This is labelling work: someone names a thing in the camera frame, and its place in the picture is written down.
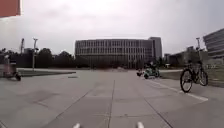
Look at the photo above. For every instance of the long grey building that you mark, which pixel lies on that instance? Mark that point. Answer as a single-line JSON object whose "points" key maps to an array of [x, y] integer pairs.
{"points": [[113, 51]]}

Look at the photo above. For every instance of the grey paved plaza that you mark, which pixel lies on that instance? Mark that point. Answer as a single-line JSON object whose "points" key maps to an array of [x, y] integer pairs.
{"points": [[100, 100]]}

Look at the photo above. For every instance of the green scooter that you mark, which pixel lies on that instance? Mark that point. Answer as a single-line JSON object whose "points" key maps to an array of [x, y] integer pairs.
{"points": [[151, 72]]}

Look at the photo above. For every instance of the dark drain cover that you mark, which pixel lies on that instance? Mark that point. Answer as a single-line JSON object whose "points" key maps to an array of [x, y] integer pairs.
{"points": [[72, 77]]}

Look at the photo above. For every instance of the row of trees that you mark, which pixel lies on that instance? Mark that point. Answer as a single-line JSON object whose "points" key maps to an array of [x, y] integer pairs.
{"points": [[46, 60]]}

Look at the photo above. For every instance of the robot's own part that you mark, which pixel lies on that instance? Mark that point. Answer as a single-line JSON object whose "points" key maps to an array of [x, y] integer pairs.
{"points": [[140, 125], [77, 125]]}

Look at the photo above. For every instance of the low buildings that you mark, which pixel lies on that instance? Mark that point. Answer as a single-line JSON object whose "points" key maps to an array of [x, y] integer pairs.
{"points": [[183, 57]]}

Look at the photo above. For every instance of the grass area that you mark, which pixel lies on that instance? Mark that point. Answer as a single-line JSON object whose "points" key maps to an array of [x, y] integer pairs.
{"points": [[40, 72], [215, 78]]}

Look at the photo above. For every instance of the black bicycle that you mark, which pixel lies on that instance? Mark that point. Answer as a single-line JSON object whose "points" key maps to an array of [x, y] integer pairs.
{"points": [[186, 80]]}

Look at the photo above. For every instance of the pole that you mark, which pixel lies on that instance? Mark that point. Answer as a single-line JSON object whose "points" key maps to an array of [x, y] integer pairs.
{"points": [[34, 56]]}

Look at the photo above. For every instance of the street lamp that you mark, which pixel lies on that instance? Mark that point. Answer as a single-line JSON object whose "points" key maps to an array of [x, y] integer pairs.
{"points": [[198, 48]]}

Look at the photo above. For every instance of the vehicle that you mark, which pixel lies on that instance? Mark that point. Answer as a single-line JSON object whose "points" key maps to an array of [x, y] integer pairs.
{"points": [[8, 70]]}

